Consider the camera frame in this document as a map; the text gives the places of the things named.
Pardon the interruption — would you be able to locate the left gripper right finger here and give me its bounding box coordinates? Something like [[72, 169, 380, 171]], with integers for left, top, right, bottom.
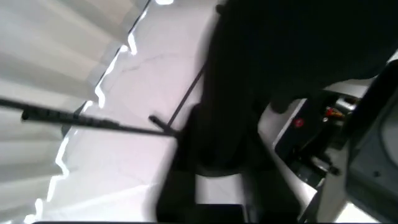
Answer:
[[244, 146, 301, 223]]

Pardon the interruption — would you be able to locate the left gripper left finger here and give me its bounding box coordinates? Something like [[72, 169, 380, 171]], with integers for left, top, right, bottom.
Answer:
[[156, 104, 200, 223]]

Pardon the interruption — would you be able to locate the black garment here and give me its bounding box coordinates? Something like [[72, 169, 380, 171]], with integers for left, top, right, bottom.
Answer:
[[194, 0, 398, 177]]

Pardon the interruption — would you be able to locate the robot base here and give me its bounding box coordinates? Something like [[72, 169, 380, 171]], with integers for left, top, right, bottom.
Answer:
[[257, 49, 398, 223]]

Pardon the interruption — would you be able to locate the black clothes rack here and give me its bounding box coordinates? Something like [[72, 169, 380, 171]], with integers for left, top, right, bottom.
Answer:
[[0, 63, 208, 139]]

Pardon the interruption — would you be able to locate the white curtain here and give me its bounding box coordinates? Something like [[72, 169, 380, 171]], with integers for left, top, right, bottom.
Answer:
[[0, 0, 150, 223]]

